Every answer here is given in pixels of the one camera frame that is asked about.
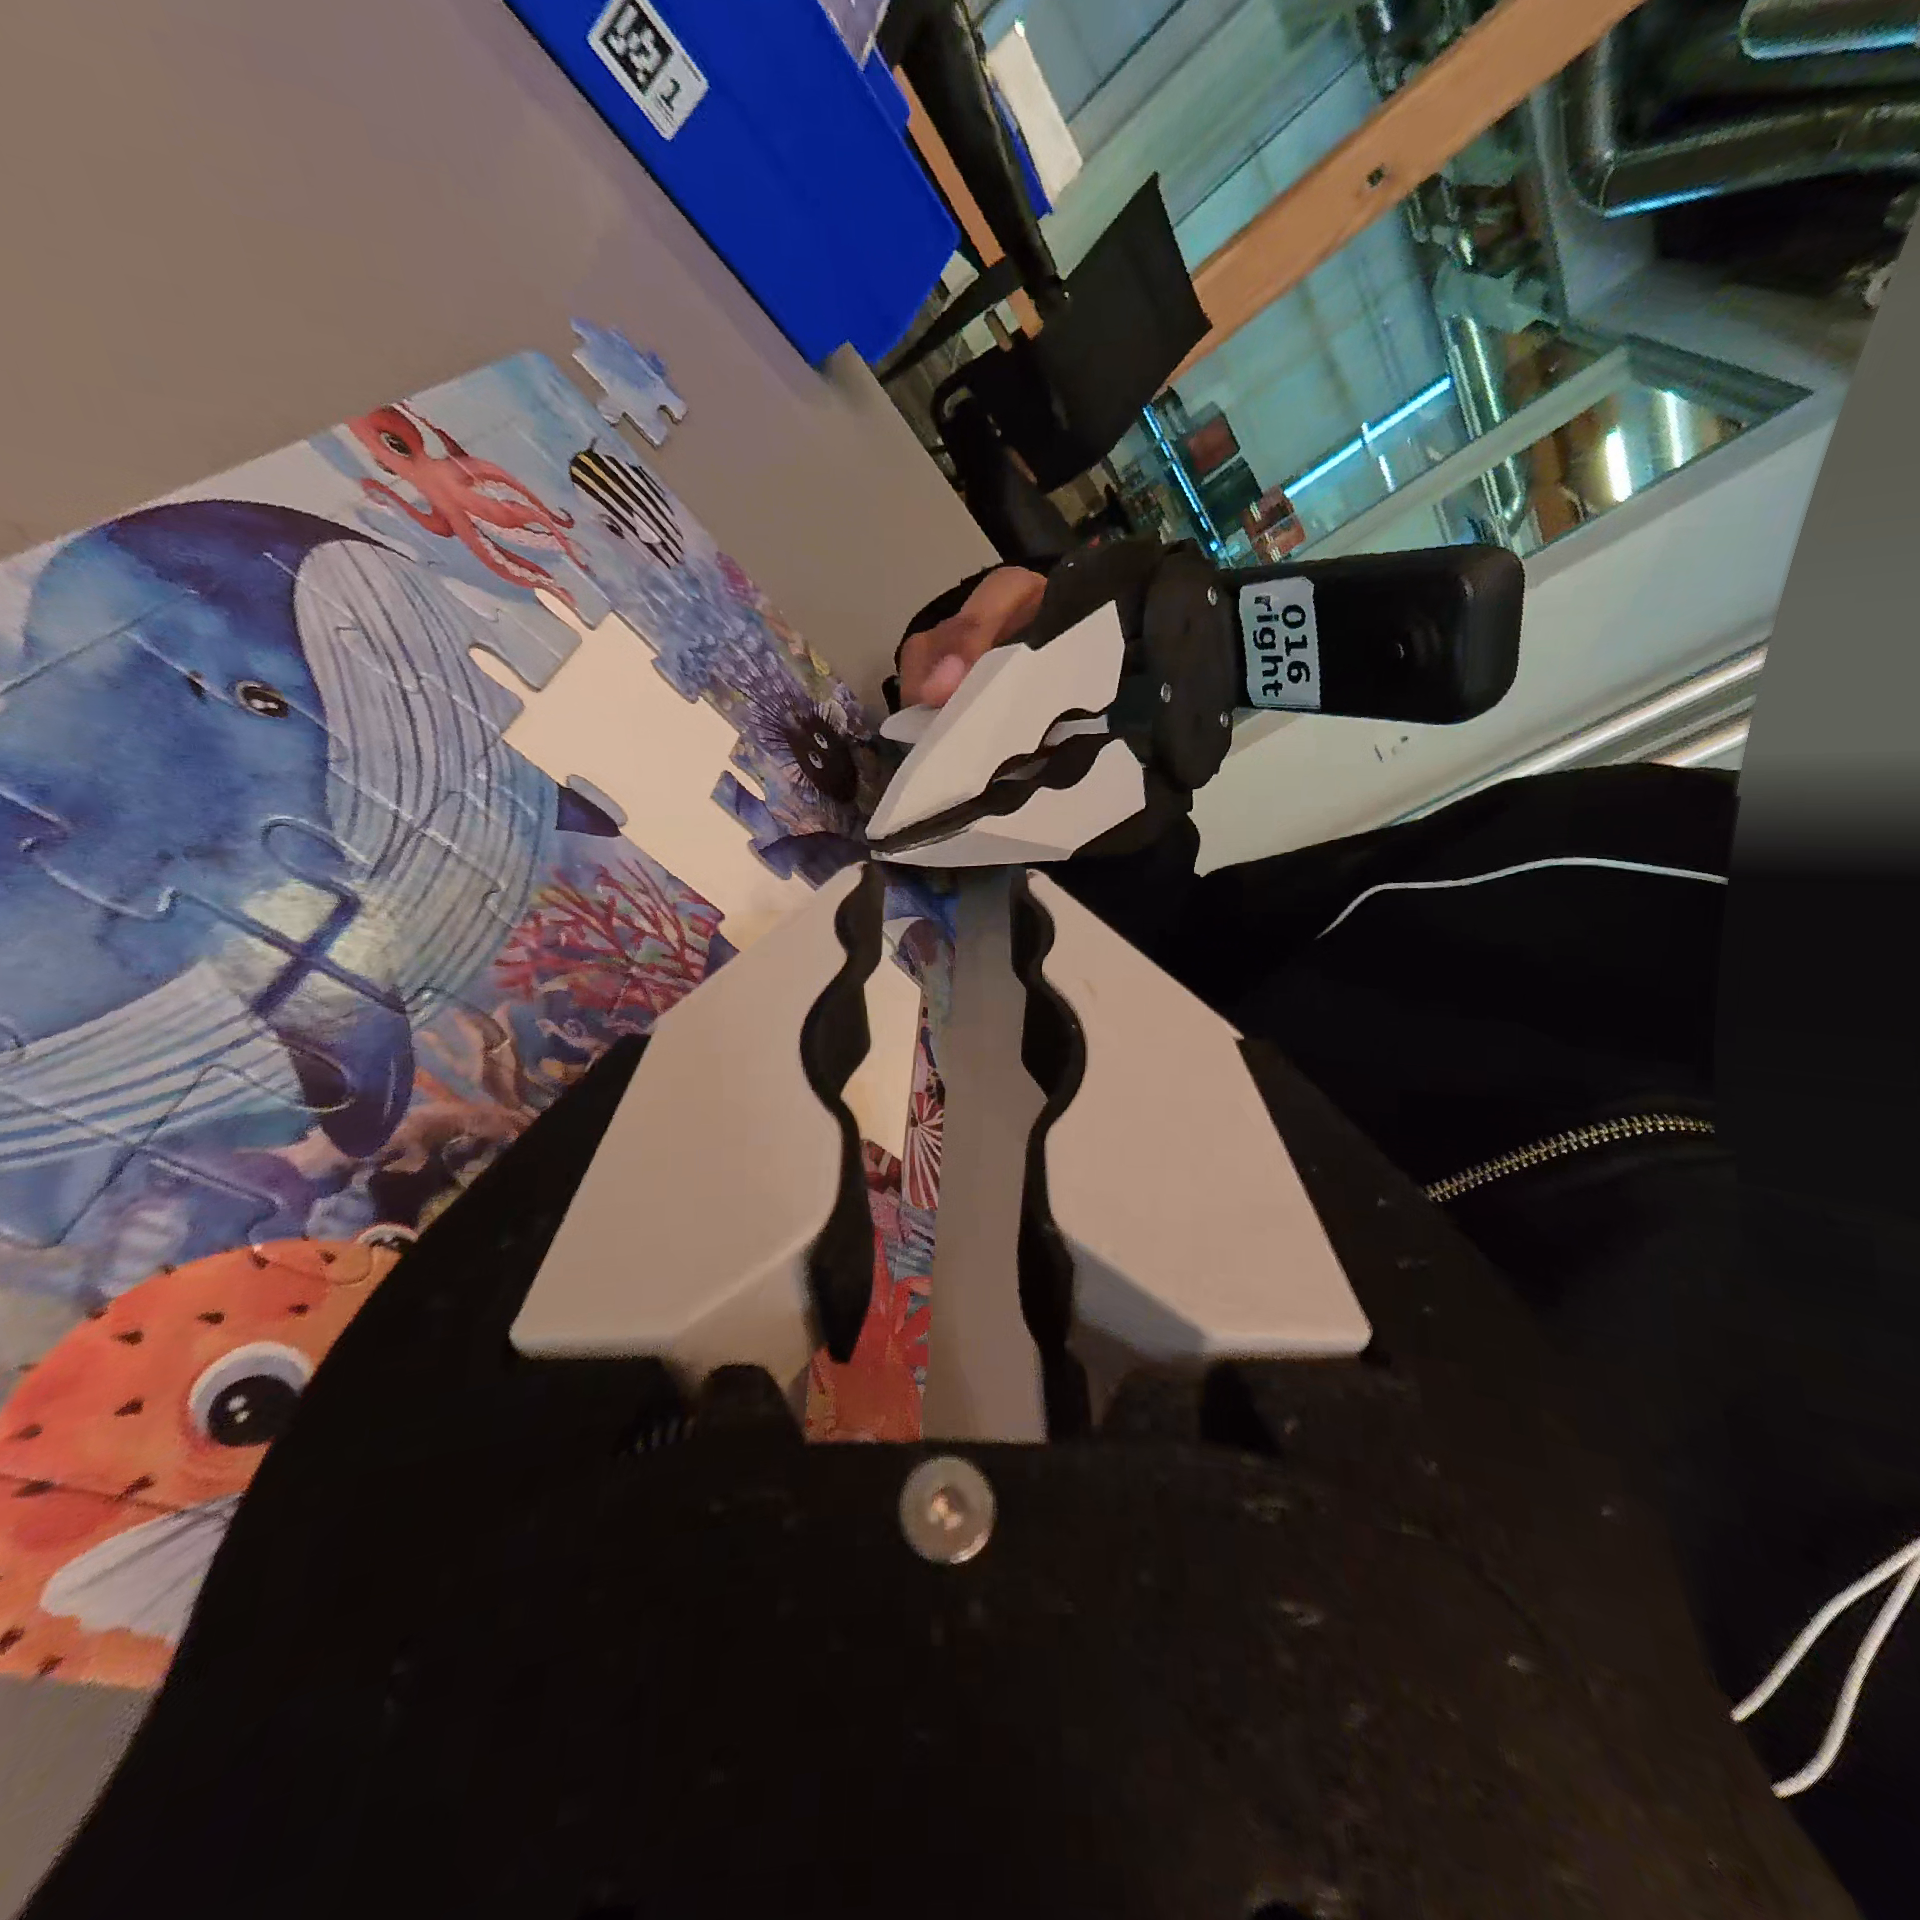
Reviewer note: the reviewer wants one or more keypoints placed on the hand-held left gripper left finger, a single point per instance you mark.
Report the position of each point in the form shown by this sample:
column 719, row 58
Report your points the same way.
column 692, row 1202

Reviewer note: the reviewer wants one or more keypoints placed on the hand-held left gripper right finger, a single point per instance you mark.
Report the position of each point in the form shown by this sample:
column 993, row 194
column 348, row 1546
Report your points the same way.
column 1202, row 1202

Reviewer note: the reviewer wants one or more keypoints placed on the assembled sea jigsaw puzzle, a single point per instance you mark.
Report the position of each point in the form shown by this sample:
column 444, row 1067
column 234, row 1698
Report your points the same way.
column 225, row 826

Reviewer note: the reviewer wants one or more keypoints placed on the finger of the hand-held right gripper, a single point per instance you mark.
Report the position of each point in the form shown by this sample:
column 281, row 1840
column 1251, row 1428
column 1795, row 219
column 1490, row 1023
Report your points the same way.
column 1066, row 819
column 1020, row 692

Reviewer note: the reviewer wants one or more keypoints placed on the blue plastic bin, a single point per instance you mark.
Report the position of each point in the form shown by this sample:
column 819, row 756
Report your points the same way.
column 751, row 136

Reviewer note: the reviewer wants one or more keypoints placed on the wooden beam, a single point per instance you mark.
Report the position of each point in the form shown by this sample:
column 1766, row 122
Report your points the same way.
column 1396, row 143

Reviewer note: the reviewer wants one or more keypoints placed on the blue lilac puzzle piece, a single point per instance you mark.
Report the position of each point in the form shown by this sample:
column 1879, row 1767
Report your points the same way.
column 630, row 376

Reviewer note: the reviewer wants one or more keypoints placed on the black office chair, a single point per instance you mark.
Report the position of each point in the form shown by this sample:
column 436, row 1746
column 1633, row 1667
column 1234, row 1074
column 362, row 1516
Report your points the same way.
column 1110, row 300

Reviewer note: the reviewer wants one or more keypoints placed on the person's right hand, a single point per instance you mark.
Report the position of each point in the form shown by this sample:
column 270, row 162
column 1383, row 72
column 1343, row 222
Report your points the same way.
column 983, row 622

